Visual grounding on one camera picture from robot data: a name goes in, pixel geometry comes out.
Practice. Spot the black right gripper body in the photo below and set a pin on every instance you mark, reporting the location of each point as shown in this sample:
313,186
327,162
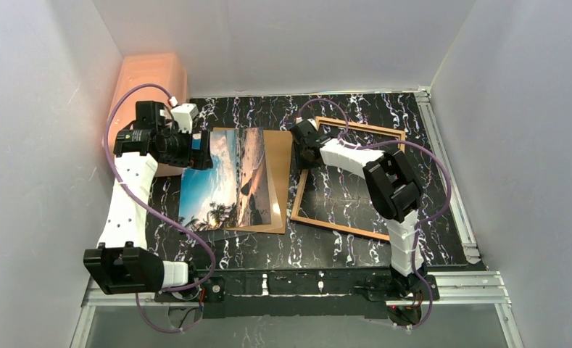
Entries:
298,143

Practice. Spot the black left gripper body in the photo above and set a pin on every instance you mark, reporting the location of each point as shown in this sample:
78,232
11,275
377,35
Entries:
201,150

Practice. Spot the beach landscape photo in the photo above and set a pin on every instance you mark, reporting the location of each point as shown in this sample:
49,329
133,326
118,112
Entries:
198,185

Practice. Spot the wooden picture frame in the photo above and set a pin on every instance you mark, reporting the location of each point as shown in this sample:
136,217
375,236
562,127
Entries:
328,197

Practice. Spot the clear acrylic sheet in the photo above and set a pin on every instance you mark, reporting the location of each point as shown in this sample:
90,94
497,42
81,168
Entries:
271,201

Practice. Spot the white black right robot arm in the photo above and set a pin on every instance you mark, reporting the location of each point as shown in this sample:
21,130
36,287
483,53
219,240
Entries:
394,190

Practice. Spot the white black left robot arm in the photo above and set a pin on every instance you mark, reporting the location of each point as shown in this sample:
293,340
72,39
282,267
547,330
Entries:
121,263

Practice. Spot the brown fibreboard backing board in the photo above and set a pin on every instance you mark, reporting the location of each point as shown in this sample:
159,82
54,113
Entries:
278,145

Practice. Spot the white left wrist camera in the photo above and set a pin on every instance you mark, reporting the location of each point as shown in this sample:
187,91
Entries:
184,115

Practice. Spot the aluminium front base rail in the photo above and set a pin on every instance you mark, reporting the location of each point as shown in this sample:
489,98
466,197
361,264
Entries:
474,310

